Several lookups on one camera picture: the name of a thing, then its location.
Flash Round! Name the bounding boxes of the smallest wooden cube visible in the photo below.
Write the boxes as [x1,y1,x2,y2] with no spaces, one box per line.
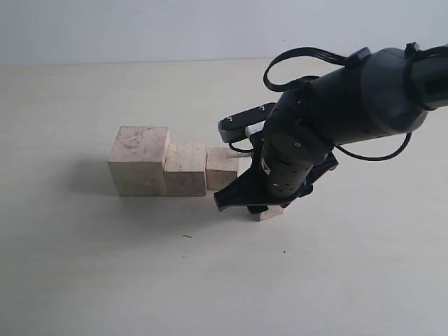
[252,205,284,222]

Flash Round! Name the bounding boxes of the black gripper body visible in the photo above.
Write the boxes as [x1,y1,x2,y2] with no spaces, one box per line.
[245,85,338,207]

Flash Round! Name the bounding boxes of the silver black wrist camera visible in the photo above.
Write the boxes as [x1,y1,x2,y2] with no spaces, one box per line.
[218,102,276,144]

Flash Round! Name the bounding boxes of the third largest wooden cube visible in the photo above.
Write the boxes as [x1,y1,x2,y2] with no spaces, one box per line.
[206,147,239,190]

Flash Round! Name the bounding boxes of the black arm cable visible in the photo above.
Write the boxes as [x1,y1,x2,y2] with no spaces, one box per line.
[227,41,421,162]

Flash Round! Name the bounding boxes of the second largest wooden cube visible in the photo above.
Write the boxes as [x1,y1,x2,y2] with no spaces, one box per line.
[164,143,207,197]

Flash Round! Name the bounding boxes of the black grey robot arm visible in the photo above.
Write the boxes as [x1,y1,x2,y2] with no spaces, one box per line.
[214,43,447,214]

